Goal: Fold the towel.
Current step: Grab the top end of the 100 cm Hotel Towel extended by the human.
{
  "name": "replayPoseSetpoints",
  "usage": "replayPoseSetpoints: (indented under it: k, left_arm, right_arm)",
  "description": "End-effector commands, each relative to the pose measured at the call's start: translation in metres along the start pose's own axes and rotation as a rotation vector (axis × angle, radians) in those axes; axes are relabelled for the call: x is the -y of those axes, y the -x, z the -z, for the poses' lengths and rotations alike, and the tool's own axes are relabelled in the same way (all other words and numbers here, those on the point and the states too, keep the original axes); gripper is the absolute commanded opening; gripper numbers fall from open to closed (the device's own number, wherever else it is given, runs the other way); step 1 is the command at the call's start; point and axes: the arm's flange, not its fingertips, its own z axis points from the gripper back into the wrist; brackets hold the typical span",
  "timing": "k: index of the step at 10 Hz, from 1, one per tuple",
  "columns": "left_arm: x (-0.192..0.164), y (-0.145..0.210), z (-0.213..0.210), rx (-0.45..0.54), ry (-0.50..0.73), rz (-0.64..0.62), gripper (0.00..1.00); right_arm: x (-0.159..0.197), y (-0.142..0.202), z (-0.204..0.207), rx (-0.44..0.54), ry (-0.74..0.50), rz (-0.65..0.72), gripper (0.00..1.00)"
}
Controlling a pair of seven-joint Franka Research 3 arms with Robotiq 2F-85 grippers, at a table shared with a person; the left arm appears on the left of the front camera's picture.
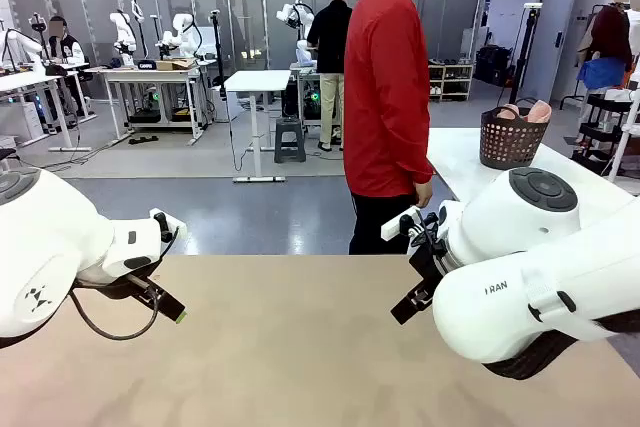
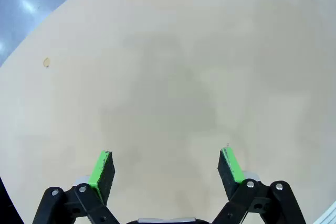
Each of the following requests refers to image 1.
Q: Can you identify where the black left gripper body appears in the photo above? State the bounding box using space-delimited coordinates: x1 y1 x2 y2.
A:
74 272 161 301

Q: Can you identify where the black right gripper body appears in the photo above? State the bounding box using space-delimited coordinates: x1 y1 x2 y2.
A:
407 236 454 293

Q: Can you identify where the dark perforated plastic basket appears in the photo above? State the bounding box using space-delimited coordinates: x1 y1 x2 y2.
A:
479 96 552 171

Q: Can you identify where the pink woven towel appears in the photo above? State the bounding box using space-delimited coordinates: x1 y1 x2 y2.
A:
494 100 553 125

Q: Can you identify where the person's right hand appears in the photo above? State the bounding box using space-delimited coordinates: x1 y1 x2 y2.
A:
413 180 435 209

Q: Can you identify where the large white table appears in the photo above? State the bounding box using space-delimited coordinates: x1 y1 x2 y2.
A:
427 126 640 244

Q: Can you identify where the person in red jacket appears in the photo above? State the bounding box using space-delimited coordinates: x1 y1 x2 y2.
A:
343 0 435 256

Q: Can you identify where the wooden shoe rack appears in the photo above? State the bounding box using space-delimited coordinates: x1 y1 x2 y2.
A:
428 62 475 103

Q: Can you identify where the grey plastic step stool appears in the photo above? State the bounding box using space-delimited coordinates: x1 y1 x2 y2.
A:
273 117 308 165

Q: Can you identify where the computer tower with green light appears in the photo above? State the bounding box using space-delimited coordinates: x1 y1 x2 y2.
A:
298 75 322 122

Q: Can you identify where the black suitcase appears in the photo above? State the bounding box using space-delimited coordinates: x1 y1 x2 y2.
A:
473 44 514 88

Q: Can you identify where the black utility cart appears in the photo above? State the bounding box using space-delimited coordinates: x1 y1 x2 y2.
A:
571 90 640 179

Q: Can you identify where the white desk with robots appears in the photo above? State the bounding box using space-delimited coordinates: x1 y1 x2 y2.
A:
97 63 207 146

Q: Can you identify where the long white office desk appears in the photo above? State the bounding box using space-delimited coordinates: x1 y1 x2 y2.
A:
0 64 98 154

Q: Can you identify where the flat cardboard box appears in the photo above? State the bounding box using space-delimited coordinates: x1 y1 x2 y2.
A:
155 58 198 72

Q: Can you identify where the small white standing desk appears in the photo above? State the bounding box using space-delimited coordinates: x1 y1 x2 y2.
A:
223 69 293 184

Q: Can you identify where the standing person in black shirt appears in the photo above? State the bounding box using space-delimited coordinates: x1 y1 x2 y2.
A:
306 0 354 153

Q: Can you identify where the seated person in varsity jacket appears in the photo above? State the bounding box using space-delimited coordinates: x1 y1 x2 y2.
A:
46 15 94 118

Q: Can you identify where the blue hanging cloth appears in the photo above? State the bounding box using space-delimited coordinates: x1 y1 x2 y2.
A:
576 56 629 92

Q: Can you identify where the maroon hanging garment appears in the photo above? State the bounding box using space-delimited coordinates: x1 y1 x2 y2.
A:
579 4 635 74

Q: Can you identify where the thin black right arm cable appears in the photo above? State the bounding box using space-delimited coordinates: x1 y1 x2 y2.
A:
418 211 444 251

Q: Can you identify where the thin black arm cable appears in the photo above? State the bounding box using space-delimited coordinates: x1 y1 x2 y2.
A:
418 211 444 251
68 291 161 342

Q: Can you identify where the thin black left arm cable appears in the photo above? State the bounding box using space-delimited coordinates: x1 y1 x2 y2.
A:
68 291 161 342

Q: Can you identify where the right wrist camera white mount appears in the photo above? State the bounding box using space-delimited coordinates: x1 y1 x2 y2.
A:
380 205 422 243

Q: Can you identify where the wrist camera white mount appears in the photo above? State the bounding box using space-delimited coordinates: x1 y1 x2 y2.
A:
380 205 422 243
149 207 188 244

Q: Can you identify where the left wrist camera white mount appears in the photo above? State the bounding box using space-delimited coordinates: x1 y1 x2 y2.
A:
149 207 188 244

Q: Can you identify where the black right arm cable sleeve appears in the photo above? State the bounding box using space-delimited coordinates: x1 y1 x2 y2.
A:
483 309 640 381

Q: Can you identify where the black camera tripod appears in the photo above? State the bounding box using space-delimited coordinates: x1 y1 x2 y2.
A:
208 9 226 89

